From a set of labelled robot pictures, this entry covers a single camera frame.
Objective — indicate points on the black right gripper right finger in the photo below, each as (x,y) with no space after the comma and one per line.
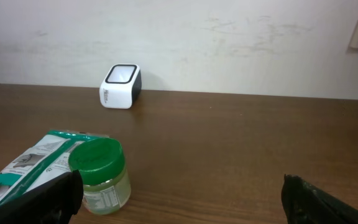
(304,203)

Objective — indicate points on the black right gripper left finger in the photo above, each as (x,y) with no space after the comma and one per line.
(55,201)

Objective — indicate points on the green 3M sponge package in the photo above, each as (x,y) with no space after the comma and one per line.
(40,163)

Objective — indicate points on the green lid glass jar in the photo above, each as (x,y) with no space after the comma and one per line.
(102,166)

